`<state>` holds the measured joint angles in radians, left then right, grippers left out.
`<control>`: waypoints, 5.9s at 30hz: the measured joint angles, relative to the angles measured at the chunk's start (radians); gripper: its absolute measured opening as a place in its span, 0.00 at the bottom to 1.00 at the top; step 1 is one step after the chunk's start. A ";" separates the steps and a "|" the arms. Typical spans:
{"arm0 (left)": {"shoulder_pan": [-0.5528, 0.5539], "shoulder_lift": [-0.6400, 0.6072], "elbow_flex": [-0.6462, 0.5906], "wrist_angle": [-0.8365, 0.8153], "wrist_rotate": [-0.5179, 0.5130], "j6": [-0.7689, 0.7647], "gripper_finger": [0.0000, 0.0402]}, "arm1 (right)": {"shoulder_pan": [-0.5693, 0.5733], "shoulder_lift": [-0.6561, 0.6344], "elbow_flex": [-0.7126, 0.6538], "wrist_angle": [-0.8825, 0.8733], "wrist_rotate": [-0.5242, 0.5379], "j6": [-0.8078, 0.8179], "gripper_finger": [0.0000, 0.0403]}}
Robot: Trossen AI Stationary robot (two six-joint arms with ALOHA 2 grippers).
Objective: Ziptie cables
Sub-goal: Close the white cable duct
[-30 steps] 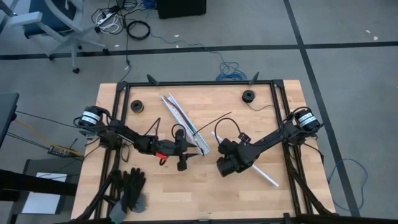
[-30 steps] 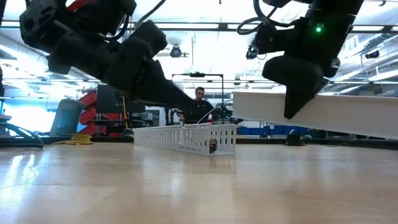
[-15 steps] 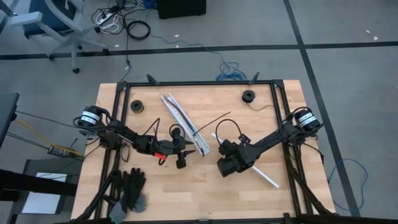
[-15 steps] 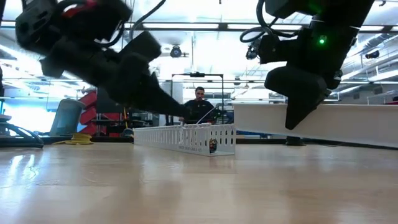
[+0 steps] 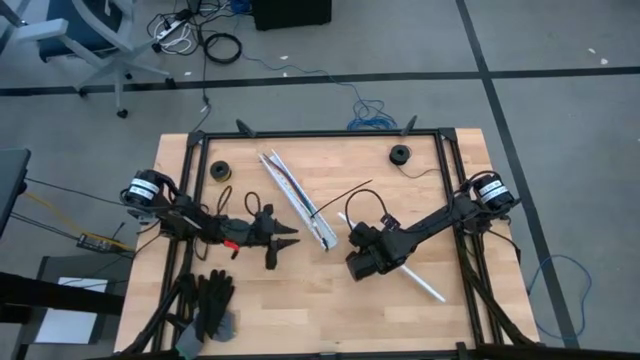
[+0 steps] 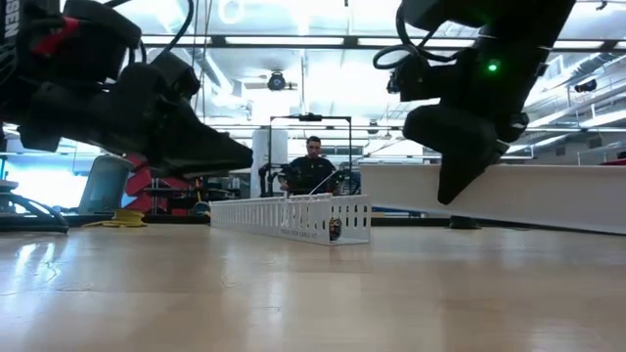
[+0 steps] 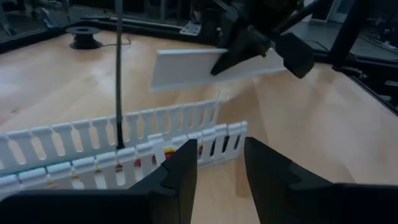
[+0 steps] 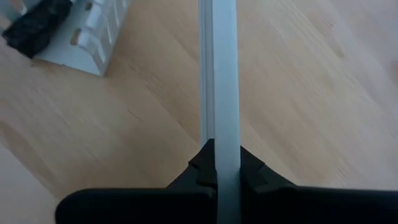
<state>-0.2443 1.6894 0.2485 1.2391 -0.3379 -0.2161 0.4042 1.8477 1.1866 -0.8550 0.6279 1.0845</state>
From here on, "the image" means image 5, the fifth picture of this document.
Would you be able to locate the black zip tie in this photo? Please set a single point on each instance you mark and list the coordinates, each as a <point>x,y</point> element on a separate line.
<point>345,192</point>

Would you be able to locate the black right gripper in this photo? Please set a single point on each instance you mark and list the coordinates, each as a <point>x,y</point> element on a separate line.
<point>375,255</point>

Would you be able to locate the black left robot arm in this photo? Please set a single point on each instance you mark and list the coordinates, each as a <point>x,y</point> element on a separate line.
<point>190,220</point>

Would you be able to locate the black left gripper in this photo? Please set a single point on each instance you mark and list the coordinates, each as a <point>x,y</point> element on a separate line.
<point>262,230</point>

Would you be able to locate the dark side desk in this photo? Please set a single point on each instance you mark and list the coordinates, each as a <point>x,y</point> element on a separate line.
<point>12,180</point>

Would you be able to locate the black aluminium table frame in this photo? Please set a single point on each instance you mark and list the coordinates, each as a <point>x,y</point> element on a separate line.
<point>320,134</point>

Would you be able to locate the white duct cover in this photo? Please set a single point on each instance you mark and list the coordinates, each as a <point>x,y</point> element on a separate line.
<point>425,285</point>

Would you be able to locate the white power strip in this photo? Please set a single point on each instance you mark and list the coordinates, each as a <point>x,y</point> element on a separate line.
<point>172,30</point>

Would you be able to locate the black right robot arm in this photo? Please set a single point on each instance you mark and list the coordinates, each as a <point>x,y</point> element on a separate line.
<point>440,217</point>

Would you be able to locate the black box on floor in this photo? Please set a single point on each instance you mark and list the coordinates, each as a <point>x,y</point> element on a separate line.
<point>290,14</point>

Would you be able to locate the grey green glove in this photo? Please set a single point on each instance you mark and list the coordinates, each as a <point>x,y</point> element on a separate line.
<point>187,342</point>

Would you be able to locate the white blue office chair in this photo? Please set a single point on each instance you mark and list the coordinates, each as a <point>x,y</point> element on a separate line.
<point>90,35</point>

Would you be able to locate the white paper sheet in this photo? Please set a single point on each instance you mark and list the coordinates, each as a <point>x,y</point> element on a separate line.
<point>65,325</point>

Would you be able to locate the small black electronics box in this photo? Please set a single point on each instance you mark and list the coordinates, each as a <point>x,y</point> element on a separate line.
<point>92,243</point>

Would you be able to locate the black glove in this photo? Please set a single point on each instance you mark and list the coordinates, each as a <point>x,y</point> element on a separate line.
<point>215,300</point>

